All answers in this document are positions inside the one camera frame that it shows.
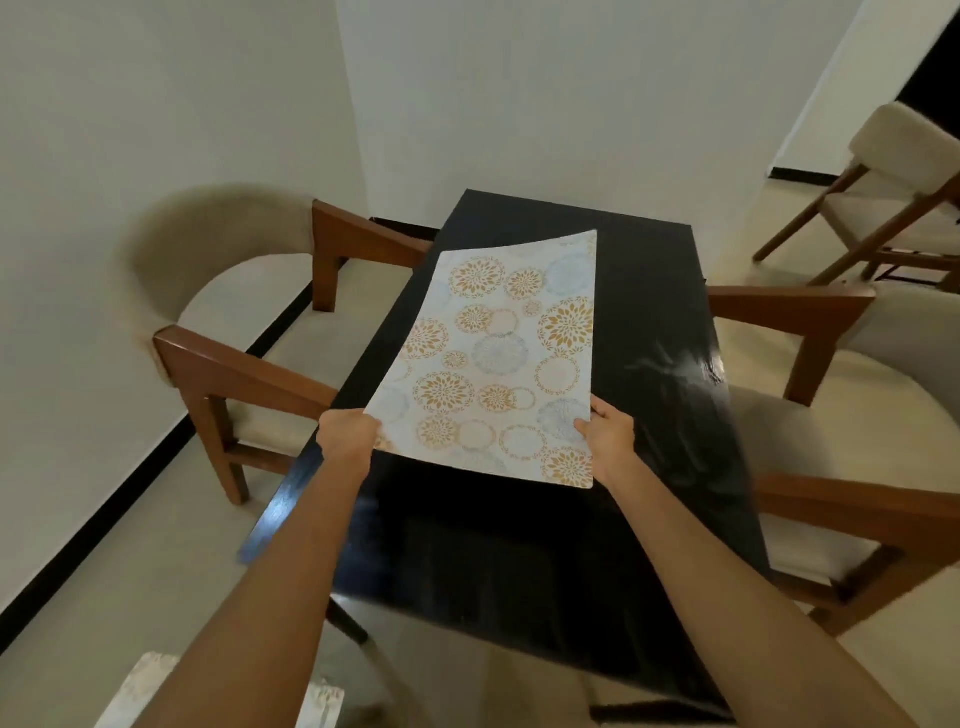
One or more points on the person's left hand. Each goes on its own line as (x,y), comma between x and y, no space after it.
(349,442)

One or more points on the person's left forearm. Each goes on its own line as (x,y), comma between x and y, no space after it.
(262,607)

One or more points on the person's right forearm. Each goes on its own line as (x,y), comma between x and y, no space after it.
(735,600)

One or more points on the black door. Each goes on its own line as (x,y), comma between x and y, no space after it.
(937,90)

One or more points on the beige stool with patterned top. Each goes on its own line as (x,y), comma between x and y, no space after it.
(495,352)

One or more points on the person's right hand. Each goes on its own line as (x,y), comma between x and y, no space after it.
(615,446)

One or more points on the black marble table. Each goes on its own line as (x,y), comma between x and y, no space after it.
(525,547)

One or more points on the beige cushioned wooden chair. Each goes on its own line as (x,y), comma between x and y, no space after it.
(900,142)
(217,225)
(862,420)

